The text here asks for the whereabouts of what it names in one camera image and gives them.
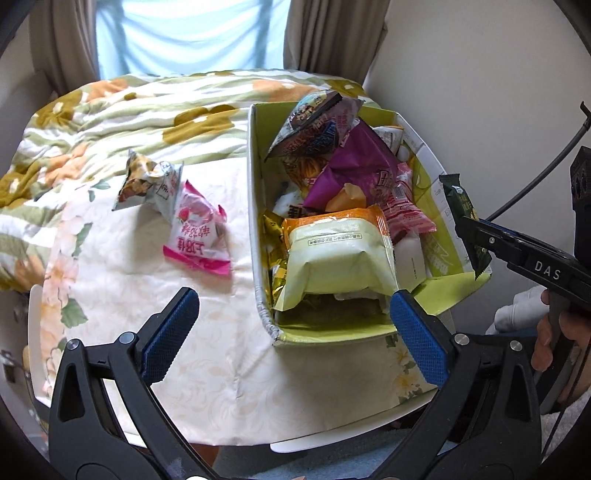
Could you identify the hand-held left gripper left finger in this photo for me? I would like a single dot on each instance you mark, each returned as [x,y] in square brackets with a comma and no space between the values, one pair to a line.
[171,332]

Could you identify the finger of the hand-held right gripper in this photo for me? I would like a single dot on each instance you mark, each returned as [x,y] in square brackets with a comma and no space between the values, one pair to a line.
[517,237]
[489,247]

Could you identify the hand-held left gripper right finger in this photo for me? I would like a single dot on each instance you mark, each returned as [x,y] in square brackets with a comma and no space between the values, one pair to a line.
[415,332]

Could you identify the dark green snack packet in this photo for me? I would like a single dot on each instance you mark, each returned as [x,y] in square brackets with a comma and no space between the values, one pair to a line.
[461,203]

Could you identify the pink striped snack packet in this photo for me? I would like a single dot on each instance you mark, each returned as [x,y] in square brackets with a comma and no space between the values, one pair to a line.
[406,212]

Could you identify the orange cream bread packet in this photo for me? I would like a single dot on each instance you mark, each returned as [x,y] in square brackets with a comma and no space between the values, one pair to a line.
[337,258]

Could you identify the gold foil snack packet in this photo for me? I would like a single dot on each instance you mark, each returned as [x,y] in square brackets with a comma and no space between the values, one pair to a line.
[277,277]

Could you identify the green lined cardboard box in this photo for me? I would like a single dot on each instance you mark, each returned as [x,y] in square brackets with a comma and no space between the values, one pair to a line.
[258,221]

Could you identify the purple chips snack packet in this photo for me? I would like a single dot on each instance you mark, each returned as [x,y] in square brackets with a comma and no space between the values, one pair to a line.
[355,161]

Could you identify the dark purple snack packet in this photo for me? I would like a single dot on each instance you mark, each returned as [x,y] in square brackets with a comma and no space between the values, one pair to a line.
[314,124]

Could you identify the person's right hand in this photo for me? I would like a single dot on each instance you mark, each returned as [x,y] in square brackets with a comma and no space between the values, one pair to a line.
[579,341]

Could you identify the white floral tablecloth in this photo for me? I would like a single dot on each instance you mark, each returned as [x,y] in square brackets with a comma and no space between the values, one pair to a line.
[184,332]

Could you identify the white cloth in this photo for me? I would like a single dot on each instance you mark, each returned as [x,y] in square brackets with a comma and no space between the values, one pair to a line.
[517,309]

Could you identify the white table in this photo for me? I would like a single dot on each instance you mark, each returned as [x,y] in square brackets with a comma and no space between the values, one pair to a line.
[323,436]

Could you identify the small grey metal object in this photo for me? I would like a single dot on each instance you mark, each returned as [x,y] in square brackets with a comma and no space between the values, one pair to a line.
[11,367]

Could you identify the floral striped blanket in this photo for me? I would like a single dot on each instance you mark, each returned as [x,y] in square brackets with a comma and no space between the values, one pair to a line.
[138,106]

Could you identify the beige curtain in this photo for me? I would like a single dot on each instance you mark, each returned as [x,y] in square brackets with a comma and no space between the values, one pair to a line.
[332,37]
[69,41]

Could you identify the light blue window cloth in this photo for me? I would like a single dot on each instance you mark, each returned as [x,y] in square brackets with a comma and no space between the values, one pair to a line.
[194,32]

